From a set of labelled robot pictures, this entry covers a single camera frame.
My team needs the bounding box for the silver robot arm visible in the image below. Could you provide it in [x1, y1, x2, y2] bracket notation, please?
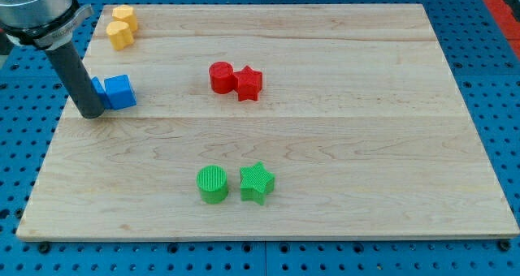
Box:
[1, 0, 93, 50]

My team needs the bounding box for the red star block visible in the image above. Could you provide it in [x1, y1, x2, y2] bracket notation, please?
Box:
[234, 66, 263, 101]

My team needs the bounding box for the green star block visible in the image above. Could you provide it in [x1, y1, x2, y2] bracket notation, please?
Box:
[240, 162, 275, 205]

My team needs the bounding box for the yellow heart block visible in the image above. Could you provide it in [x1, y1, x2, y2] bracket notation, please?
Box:
[106, 21, 134, 50]

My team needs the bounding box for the wooden board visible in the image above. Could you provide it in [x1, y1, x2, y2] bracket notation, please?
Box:
[16, 4, 519, 242]

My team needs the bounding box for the red cylinder block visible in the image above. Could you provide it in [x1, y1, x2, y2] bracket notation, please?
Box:
[208, 61, 236, 94]

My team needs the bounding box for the green cylinder block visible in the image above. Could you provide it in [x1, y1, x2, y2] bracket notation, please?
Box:
[196, 165, 228, 204]

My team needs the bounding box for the blue cube block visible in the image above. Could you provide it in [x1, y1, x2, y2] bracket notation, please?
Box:
[104, 75, 137, 110]

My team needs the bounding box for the blue block behind rod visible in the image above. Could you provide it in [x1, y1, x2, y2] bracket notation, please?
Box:
[91, 76, 111, 110]

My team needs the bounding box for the yellow hexagon block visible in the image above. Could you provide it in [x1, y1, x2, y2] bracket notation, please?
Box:
[112, 5, 139, 32]

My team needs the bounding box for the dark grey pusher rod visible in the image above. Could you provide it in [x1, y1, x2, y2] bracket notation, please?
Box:
[45, 41, 105, 119]

